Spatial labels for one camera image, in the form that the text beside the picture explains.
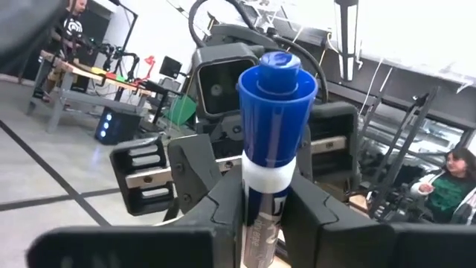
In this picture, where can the person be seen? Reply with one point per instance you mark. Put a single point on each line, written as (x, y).
(72, 28)
(450, 190)

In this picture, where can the green board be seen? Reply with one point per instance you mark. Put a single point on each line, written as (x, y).
(182, 109)

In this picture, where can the computer tower blue lights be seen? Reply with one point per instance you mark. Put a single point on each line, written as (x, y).
(122, 128)

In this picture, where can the black monitor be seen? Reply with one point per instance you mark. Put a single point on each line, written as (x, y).
(170, 67)

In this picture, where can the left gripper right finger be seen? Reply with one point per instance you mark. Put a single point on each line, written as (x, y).
(327, 231)

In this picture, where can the Expo marker dark blue cap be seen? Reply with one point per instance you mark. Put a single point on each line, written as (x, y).
(275, 123)

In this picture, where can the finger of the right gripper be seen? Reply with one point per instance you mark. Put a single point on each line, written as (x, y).
(193, 167)
(306, 156)

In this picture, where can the red desk lamp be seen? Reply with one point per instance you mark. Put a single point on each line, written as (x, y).
(150, 60)

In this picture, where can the black background robot arm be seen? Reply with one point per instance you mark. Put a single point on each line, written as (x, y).
(128, 59)

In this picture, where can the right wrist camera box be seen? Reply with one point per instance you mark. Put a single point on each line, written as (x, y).
(219, 85)

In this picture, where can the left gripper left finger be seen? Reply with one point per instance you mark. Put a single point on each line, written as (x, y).
(223, 223)

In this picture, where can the wooden workbench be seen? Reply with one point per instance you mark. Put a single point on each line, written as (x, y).
(80, 71)

